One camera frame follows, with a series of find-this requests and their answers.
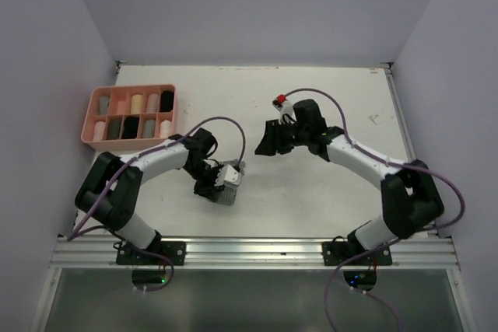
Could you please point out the olive rolled cloth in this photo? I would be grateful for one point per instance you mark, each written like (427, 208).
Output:
(114, 129)

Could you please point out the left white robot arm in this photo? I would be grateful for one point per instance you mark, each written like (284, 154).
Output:
(110, 191)

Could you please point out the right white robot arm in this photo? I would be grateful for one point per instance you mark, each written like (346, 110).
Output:
(409, 197)

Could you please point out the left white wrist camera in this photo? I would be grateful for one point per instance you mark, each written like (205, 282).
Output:
(228, 176)

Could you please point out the beige navy-trimmed underwear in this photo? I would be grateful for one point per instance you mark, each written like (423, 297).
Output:
(136, 104)

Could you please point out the black rolled cloth back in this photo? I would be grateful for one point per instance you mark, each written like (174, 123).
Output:
(167, 101)

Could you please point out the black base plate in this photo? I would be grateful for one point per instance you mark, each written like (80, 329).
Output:
(175, 251)
(340, 249)

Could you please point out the beige rolled cloth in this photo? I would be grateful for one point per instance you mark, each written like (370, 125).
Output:
(152, 103)

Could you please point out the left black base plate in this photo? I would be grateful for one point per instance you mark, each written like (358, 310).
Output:
(175, 251)

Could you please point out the plain grey underwear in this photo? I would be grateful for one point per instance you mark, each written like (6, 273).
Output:
(103, 105)

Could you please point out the black rolled cloth front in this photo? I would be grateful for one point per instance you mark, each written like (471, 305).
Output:
(130, 127)

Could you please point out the pink divided storage tray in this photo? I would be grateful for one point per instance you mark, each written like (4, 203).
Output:
(119, 107)

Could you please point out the black rolled cloth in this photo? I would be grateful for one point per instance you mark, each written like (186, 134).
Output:
(130, 127)
(167, 101)

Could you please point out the grey striped underwear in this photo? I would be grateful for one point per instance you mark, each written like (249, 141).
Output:
(229, 194)

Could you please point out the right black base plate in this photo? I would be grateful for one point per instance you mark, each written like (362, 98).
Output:
(340, 249)

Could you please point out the grey rolled cloth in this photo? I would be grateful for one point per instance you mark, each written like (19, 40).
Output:
(149, 128)

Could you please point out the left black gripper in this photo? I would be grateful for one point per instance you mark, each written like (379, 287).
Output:
(208, 190)

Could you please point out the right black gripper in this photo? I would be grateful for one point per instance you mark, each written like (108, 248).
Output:
(271, 141)

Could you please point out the aluminium mounting rail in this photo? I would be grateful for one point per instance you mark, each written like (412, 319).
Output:
(96, 251)

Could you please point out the white rolled cloth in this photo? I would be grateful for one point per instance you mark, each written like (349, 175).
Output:
(165, 128)

